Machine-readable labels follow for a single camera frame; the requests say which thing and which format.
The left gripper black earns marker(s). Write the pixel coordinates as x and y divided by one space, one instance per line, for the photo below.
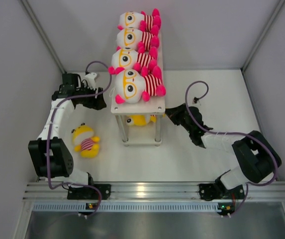
96 103

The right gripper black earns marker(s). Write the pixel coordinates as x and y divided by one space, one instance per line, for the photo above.
173 113

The yellow plush striped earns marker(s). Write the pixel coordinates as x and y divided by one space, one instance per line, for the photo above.
140 120

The white plush pink striped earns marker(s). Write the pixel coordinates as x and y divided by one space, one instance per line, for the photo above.
140 20
136 39

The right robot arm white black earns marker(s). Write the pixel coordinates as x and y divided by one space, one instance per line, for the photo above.
255 156

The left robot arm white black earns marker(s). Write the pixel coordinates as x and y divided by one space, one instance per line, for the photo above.
50 156

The white two-tier shelf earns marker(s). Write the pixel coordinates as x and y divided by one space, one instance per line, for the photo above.
140 135

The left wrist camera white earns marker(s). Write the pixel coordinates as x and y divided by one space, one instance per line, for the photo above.
90 79

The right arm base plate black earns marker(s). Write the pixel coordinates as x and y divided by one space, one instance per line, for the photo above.
212 191

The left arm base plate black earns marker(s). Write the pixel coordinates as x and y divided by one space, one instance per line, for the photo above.
85 193

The white slotted cable duct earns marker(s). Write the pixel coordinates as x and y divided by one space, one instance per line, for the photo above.
84 207

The aluminium front rail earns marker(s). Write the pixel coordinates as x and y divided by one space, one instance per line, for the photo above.
184 191

